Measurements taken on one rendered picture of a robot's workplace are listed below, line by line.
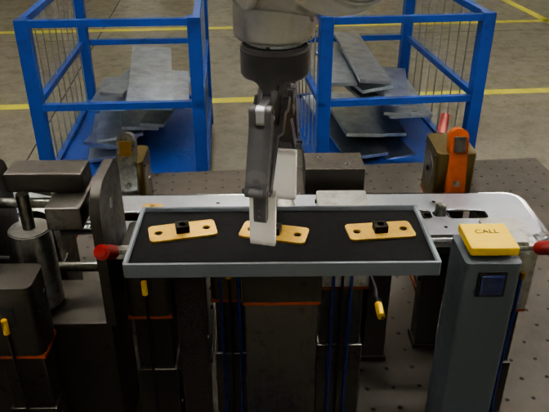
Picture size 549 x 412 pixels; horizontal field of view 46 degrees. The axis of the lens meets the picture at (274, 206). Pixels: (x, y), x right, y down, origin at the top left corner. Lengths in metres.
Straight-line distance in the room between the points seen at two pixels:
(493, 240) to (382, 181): 1.17
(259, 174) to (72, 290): 0.50
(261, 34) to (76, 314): 0.55
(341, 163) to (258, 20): 0.68
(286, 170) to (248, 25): 0.22
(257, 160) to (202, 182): 1.29
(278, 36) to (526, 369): 0.92
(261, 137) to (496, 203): 0.70
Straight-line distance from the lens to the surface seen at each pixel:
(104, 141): 3.42
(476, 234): 0.84
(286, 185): 0.83
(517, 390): 1.32
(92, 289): 1.07
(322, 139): 3.09
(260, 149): 0.67
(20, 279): 0.93
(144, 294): 0.97
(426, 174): 1.39
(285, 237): 0.79
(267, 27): 0.66
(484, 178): 2.08
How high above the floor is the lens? 1.58
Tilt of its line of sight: 29 degrees down
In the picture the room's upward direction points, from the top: straight up
